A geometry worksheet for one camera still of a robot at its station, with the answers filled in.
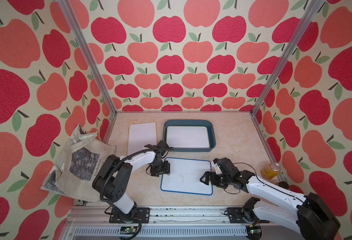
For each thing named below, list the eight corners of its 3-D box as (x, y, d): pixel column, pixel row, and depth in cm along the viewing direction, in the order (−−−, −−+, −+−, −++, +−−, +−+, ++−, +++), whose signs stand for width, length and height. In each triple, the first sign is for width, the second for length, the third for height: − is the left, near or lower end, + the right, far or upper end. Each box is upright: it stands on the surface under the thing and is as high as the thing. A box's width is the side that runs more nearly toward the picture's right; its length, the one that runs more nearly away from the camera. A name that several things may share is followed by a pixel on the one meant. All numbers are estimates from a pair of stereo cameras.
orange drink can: (261, 180, 89) (271, 172, 79) (257, 171, 92) (267, 162, 83) (271, 180, 89) (282, 172, 79) (267, 171, 92) (278, 162, 83)
